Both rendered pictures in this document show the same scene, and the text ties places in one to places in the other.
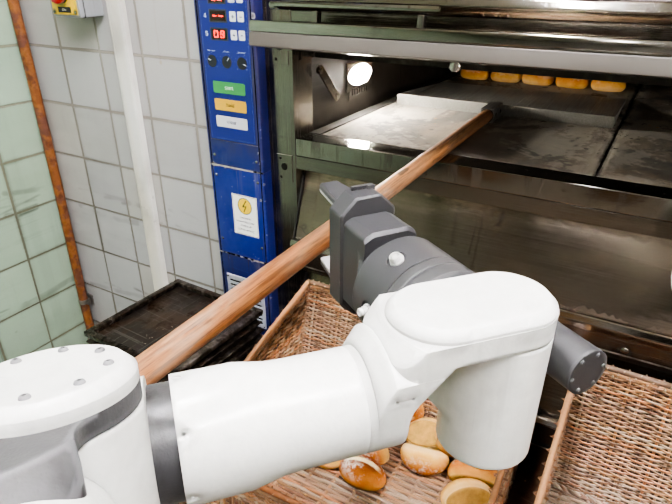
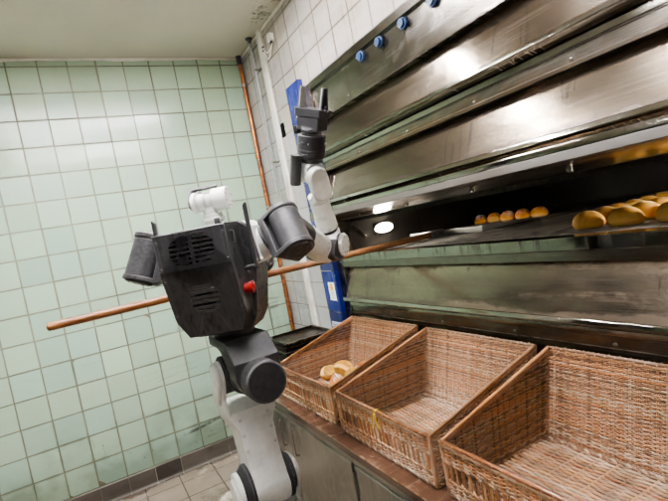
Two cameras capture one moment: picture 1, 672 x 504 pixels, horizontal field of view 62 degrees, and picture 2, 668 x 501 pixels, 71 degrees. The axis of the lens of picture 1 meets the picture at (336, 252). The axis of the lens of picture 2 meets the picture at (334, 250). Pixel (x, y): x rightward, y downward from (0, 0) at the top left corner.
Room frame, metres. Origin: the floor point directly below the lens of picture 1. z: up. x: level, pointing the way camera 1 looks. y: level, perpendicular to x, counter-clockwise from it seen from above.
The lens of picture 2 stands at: (-0.95, -1.24, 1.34)
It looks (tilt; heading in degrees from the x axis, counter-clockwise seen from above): 3 degrees down; 32
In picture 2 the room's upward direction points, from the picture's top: 11 degrees counter-clockwise
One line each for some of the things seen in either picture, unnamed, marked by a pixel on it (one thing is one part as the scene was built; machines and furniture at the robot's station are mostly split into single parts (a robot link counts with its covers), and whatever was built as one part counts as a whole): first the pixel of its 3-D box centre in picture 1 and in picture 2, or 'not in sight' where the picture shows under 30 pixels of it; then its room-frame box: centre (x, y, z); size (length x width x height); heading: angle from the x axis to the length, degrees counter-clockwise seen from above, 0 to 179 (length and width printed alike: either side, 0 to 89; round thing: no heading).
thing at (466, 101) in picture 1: (513, 96); (467, 227); (1.59, -0.50, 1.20); 0.55 x 0.36 x 0.03; 61
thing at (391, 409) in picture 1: (449, 361); not in sight; (0.29, -0.07, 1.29); 0.13 x 0.07 x 0.09; 109
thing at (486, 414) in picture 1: (483, 351); not in sight; (0.33, -0.11, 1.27); 0.11 x 0.11 x 0.11; 26
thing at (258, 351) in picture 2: not in sight; (248, 362); (0.02, -0.27, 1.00); 0.28 x 0.13 x 0.18; 61
